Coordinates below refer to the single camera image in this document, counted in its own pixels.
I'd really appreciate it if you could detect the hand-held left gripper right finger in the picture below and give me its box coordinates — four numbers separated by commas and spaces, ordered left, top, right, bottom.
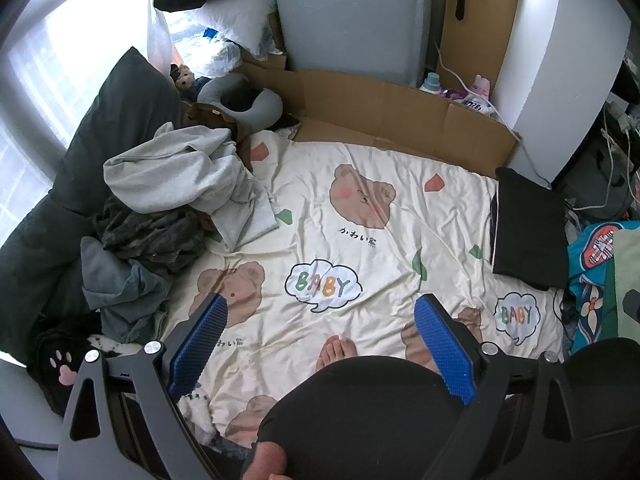
414, 292, 581, 480

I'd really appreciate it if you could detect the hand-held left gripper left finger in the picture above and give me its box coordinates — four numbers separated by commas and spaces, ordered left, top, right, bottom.
57, 292, 231, 480

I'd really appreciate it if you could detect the light grey sweatshirt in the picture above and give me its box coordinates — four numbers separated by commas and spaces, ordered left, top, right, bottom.
103, 122, 278, 253

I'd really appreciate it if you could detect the grey-blue garment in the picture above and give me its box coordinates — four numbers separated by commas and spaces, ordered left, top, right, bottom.
80, 236, 173, 346

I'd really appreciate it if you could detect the person's leg in black pants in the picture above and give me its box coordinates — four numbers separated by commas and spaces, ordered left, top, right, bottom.
240, 337, 640, 480

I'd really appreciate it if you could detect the dark camouflage garment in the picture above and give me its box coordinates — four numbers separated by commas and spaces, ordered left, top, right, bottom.
94, 195, 206, 273

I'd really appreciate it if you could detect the folded black garment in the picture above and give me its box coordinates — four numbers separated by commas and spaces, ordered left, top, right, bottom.
492, 166, 571, 291

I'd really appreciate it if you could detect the teal printed blanket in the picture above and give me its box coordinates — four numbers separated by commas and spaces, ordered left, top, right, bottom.
567, 222, 640, 353

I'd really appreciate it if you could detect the black paw print plush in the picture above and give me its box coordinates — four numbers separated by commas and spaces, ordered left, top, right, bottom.
26, 327, 101, 403

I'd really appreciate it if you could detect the cream bear print bed sheet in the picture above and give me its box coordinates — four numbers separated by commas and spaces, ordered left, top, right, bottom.
160, 127, 571, 453

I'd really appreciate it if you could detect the light green cloth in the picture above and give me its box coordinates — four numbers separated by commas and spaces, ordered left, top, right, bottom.
604, 229, 640, 343

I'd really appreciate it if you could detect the dark grey pillow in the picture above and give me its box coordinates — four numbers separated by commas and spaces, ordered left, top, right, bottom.
0, 47, 186, 366

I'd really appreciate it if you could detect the brown garment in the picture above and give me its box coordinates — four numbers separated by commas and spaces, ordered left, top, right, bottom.
181, 102, 251, 143

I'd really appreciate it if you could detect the grey neck pillow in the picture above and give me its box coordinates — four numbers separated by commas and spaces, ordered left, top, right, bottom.
196, 72, 284, 131

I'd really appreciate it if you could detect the flattened cardboard sheet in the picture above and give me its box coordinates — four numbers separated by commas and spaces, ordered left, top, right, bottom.
241, 52, 522, 177

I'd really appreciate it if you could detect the pink refill pouch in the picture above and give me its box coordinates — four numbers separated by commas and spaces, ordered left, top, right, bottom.
442, 74, 497, 117

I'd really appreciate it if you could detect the small doll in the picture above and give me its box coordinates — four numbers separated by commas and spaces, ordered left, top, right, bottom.
169, 62, 211, 106

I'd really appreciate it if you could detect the clear plastic bag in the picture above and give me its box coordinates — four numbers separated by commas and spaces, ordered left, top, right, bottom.
189, 37, 244, 77

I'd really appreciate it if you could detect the tall cardboard box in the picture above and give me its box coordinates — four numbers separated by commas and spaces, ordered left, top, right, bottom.
437, 0, 523, 111

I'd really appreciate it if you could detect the window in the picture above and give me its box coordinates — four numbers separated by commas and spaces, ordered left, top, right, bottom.
0, 0, 166, 241

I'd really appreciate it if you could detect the white curtain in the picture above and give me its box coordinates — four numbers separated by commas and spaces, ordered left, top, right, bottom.
142, 0, 176, 73

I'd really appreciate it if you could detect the white pillow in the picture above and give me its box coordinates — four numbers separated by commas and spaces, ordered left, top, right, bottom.
187, 0, 278, 57

